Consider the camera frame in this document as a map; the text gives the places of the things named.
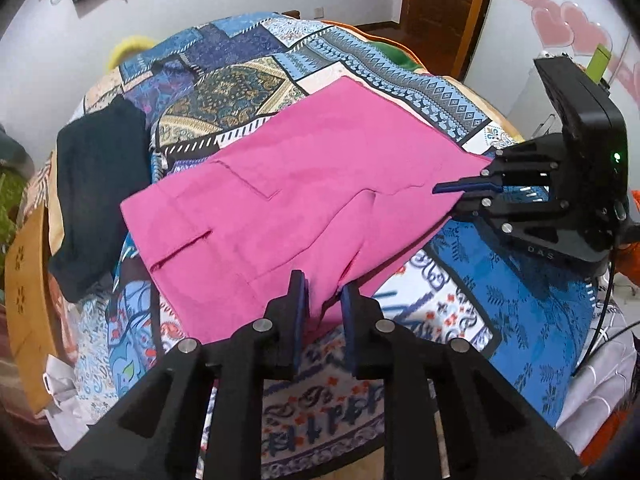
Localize orange cloth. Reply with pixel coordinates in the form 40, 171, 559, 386
614, 189, 640, 289

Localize white cloth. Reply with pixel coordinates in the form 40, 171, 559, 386
44, 354, 92, 452

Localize green floral cloth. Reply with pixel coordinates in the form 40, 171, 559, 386
0, 160, 32, 257

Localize dark cloth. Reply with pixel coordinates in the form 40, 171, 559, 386
49, 95, 154, 304

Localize black cable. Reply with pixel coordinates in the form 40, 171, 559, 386
570, 255, 640, 377

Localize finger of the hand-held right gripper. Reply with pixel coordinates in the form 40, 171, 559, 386
433, 187, 596, 264
433, 132, 568, 192

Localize patterned blue blanket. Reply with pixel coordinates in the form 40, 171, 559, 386
49, 12, 603, 480

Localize brown wooden door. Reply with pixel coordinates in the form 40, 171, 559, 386
400, 0, 501, 82

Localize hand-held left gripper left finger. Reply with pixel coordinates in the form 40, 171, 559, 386
59, 270, 307, 480

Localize pink pants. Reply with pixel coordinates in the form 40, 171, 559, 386
120, 76, 494, 342

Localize yellow round object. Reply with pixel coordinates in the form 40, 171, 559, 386
107, 35, 157, 69

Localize green rectangular object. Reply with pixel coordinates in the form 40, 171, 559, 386
587, 45, 612, 82

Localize white quilted cover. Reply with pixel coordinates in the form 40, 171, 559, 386
554, 295, 640, 457

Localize wooden board with cutouts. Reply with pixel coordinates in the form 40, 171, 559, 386
4, 204, 67, 411

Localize pink heart wall decal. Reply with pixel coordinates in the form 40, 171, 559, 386
500, 0, 640, 107

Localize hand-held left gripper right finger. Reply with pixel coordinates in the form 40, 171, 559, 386
341, 285, 584, 480

